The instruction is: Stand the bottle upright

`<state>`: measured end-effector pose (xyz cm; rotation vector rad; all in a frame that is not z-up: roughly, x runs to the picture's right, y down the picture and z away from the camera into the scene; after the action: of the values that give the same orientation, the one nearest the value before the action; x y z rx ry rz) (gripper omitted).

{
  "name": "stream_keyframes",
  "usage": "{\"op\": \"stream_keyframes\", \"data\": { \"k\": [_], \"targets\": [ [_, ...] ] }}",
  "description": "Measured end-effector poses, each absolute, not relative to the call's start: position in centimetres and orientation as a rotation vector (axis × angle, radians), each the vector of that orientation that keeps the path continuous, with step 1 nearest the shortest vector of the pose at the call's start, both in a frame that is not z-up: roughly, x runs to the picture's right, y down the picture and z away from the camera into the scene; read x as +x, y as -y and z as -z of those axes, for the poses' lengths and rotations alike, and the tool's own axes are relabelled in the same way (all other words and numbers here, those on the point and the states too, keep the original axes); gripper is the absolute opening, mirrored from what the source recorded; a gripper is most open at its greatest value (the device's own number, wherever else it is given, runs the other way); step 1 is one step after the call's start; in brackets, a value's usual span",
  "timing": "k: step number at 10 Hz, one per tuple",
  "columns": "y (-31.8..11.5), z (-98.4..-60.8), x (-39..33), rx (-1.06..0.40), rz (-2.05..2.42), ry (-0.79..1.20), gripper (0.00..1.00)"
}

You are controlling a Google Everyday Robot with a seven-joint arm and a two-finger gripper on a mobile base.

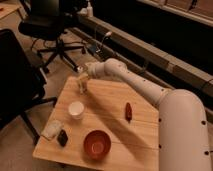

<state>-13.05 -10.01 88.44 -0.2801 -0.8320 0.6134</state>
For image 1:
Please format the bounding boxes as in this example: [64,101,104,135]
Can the black office chair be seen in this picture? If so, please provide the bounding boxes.
[18,0,87,73]
[0,29,57,144]

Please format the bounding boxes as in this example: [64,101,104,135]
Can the black office chair left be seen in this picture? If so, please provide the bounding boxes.
[0,29,57,144]

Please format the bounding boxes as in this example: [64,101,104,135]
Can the red bowl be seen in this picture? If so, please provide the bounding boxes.
[83,130,111,160]

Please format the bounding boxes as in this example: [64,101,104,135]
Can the white paper cup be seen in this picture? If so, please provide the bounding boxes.
[68,101,85,119]

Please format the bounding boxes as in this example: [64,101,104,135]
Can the small black box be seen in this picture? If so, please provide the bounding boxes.
[57,130,68,147]

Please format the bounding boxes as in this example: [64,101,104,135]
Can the dark red lying bottle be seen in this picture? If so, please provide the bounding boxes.
[125,103,132,122]

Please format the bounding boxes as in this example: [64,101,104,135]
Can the black office chair rear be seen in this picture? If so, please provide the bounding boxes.
[18,0,87,73]

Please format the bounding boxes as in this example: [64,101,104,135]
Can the white spray bottle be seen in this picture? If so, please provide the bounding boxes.
[87,0,93,17]

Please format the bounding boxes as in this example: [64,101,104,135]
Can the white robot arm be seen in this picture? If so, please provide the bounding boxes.
[77,58,213,171]

